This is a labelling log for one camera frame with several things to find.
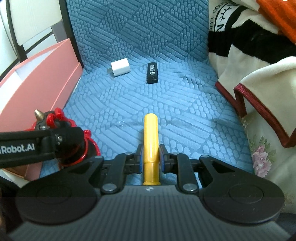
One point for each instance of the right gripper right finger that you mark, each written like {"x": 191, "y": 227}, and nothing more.
{"x": 167, "y": 161}

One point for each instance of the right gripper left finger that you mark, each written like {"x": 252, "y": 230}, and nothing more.
{"x": 134, "y": 163}

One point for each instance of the yellow handled screwdriver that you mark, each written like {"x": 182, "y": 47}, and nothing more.
{"x": 151, "y": 150}

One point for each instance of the black lighter with print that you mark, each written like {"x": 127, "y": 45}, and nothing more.
{"x": 152, "y": 73}

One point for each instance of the blue textured sofa cushion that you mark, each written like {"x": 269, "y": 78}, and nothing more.
{"x": 142, "y": 57}

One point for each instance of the pink storage box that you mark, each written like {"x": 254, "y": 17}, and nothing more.
{"x": 44, "y": 82}

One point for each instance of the small white charger cube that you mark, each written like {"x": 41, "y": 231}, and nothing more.
{"x": 119, "y": 67}

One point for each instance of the white black folding chair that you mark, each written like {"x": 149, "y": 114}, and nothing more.
{"x": 27, "y": 27}

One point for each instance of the black white cream blanket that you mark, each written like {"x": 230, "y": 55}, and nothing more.
{"x": 251, "y": 46}

